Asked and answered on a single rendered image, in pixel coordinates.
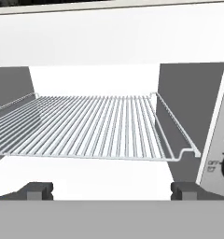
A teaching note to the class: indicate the white toaster oven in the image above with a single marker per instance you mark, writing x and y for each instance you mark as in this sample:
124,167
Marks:
117,40

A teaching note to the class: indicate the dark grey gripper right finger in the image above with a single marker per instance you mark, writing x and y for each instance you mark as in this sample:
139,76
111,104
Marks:
187,189

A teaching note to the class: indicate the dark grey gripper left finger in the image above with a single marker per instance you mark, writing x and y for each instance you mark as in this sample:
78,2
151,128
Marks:
36,190

